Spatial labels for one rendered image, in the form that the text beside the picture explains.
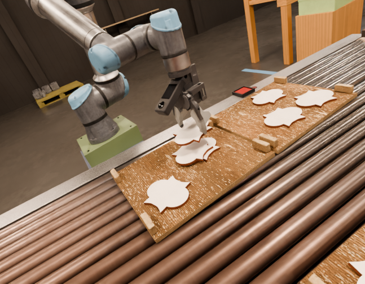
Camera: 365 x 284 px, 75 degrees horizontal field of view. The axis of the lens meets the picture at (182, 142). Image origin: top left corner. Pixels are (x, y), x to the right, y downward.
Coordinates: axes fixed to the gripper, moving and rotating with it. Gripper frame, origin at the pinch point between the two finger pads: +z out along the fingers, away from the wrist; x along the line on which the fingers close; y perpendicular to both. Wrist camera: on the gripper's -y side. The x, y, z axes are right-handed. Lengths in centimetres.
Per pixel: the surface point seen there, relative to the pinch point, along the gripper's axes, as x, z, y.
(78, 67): 719, 63, 233
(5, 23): 736, -96, 121
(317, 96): -23.8, 5.9, 41.3
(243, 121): -6.4, 6.9, 19.5
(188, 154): -2.2, 5.1, -5.8
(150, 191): -2.9, 5.9, -23.2
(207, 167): -10.4, 6.9, -6.9
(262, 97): -4.2, 6.0, 37.2
